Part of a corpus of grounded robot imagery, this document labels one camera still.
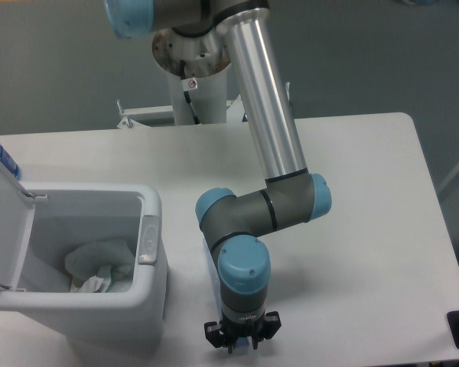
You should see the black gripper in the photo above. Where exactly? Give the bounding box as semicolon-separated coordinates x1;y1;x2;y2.
203;309;282;354

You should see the crushed clear plastic bottle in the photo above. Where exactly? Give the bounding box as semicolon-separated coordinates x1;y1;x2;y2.
203;239;249;349

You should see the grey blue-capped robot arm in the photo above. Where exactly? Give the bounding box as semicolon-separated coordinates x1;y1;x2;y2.
104;1;332;350

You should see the crumpled white paper trash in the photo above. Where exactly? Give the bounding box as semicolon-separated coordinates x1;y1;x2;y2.
70;265;112;293

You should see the white trash can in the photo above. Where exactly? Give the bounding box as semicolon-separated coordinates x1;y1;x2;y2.
0;182;170;351

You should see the blue labelled bottle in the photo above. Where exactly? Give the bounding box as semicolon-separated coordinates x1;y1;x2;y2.
0;142;21;180

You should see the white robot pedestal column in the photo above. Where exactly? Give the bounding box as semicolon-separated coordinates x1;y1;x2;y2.
167;70;227;125

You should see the white pedestal base frame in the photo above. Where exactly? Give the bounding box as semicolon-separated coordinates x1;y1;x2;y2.
116;95;248;128

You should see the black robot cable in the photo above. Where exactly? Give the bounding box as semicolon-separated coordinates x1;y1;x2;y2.
179;59;201;125

